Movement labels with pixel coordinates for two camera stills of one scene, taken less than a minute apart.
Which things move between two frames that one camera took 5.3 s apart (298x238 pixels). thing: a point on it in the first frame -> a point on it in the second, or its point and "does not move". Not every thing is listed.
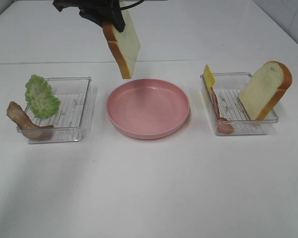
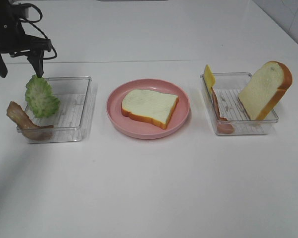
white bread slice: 125,45 -> 156,107
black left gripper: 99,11 -> 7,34
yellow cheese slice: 209,78 does not move
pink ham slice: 224,126 does not move
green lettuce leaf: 39,95 does not move
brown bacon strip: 21,119 does not move
